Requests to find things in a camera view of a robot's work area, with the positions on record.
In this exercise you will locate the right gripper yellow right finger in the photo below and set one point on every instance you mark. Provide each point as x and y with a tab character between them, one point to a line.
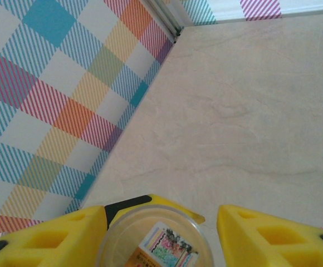
242	250

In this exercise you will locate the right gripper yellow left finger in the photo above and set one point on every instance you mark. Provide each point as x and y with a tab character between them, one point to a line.
16	250

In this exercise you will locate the small clear amber jar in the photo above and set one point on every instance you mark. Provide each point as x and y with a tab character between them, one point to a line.
156	239

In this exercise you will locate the left aluminium corner post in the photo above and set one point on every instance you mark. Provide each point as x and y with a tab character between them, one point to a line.
170	16

